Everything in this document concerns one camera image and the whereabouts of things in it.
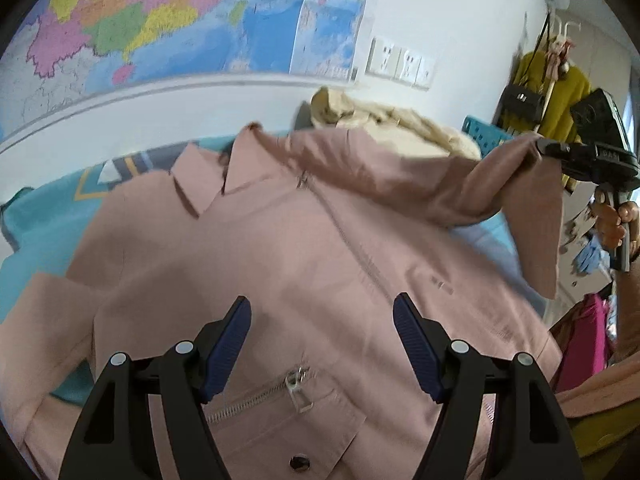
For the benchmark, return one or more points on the white wall socket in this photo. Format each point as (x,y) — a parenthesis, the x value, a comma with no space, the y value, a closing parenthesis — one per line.
(426,72)
(411,66)
(385,57)

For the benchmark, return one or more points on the blue cloth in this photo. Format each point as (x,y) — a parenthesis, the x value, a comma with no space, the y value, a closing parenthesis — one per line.
(591,257)

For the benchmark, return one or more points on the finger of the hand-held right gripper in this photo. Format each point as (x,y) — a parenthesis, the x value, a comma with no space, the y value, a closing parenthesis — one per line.
(547,150)

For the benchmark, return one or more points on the person's right hand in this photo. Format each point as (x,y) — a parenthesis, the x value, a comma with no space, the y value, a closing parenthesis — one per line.
(612,225)

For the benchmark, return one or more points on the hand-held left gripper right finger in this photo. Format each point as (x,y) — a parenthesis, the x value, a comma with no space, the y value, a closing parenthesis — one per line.
(417,355)

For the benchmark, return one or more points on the cream coat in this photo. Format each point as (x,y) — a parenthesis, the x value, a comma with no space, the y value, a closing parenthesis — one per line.
(415,127)

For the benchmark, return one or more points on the pink zip jacket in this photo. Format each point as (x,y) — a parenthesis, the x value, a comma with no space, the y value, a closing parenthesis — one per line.
(300,260)

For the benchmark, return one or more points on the black handbag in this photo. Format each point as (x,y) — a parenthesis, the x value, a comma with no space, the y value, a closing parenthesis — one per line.
(520,101)

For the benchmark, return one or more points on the colourful wall map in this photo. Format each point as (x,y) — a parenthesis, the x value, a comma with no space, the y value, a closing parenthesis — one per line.
(150,10)

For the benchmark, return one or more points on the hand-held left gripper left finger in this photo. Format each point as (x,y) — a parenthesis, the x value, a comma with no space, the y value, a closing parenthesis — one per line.
(226,355)

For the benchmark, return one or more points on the white coat rack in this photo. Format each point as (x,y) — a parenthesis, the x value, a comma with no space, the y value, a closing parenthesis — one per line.
(555,77)

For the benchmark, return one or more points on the magenta garment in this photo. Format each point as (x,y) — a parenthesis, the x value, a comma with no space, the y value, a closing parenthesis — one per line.
(585,340)

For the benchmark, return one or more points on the mustard yellow garment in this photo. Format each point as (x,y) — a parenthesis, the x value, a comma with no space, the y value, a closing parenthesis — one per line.
(565,95)

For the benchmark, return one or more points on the blue plastic basket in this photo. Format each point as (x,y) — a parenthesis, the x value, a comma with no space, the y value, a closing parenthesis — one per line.
(481,132)

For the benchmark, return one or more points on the teal patterned bedsheet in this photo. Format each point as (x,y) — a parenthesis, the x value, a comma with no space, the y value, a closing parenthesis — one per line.
(40,220)

